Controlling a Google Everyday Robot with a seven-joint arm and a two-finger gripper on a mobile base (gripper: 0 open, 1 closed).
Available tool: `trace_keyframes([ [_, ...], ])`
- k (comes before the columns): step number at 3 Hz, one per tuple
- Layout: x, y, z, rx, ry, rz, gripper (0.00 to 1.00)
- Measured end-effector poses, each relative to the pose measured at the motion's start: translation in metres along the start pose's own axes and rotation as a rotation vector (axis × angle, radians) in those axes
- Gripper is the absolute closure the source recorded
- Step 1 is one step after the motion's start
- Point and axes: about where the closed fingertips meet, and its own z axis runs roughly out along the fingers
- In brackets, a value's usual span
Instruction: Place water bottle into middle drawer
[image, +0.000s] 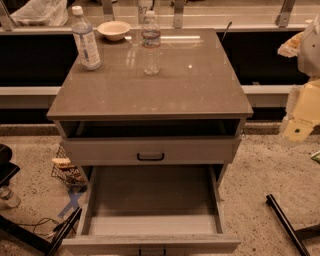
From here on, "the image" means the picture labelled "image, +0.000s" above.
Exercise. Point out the white plastic bag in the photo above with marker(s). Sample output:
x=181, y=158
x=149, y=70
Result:
x=42, y=13

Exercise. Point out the grey drawer cabinet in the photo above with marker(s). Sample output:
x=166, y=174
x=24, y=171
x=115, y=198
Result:
x=196, y=93

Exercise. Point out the black drawer handle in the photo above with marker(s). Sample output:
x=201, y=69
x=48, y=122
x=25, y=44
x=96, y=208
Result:
x=150, y=156

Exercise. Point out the open grey bottom drawer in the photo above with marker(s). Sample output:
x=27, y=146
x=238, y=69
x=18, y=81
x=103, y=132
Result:
x=152, y=211

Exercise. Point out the black bar floor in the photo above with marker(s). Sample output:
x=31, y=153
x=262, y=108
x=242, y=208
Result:
x=67, y=226
x=271, y=201

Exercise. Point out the blue tape cross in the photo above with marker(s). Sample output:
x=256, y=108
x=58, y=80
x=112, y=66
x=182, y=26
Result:
x=74, y=194

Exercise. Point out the black bar left floor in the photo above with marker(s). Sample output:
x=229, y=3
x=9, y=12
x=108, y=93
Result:
x=67, y=226

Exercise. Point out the black chair base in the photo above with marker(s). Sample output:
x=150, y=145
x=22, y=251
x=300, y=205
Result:
x=7, y=169

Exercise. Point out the green snack bag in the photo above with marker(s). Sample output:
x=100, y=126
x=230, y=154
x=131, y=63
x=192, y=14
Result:
x=316, y=157

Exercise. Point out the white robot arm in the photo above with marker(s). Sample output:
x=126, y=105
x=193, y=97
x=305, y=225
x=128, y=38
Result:
x=308, y=58

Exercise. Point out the clear bottle on floor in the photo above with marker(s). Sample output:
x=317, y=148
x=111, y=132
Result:
x=9, y=197

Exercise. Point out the black wire basket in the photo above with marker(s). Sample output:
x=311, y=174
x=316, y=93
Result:
x=70, y=177

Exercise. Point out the snack package in basket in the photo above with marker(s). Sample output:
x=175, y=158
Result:
x=63, y=163

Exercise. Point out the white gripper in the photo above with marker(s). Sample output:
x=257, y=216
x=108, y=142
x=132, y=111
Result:
x=310, y=53

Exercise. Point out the black bar right floor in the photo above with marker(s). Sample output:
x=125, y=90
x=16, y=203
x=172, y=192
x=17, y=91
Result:
x=271, y=201

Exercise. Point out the clear plastic water bottle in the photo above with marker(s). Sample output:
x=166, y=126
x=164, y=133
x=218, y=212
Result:
x=151, y=42

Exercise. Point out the white bowl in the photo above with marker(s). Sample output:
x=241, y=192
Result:
x=114, y=30

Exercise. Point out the labelled white-cap bottle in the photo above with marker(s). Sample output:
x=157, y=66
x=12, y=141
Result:
x=85, y=40

